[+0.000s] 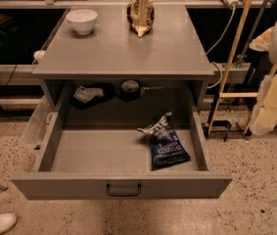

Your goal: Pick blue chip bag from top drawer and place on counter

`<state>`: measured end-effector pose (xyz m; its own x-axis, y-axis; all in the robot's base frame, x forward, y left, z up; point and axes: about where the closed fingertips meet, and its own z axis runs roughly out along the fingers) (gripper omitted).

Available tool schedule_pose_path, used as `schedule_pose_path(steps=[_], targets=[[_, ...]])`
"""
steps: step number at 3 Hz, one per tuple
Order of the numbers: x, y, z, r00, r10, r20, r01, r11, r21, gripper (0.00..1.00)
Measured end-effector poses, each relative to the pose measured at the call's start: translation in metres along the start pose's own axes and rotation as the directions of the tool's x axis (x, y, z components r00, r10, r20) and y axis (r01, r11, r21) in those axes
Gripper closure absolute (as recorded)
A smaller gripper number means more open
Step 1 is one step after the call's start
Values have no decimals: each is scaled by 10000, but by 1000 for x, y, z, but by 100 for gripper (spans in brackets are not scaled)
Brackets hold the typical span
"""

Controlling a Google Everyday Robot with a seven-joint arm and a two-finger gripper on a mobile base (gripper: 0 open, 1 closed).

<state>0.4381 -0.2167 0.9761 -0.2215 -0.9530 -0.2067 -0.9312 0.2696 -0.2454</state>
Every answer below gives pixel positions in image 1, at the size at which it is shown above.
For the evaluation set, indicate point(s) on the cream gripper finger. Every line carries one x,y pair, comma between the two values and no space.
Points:
262,42
264,115

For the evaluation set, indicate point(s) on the blue vinegar chip bag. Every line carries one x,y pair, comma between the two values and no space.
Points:
166,148

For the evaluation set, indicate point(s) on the brown crumpled chip bag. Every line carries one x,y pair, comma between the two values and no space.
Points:
140,15

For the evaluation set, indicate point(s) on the grey cabinet counter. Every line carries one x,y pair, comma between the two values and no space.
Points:
169,60

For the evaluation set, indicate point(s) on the grey open top drawer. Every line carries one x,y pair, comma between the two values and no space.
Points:
77,160

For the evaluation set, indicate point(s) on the black round tape measure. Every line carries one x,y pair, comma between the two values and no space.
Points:
130,90

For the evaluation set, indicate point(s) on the white ceramic bowl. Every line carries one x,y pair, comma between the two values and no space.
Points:
82,21

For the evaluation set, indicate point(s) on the black pouch with white label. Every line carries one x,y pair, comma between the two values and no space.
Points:
86,96

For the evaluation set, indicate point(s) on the wooden ladder frame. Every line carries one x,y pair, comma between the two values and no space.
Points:
231,63

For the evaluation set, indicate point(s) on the black drawer handle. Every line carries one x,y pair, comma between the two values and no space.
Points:
123,190

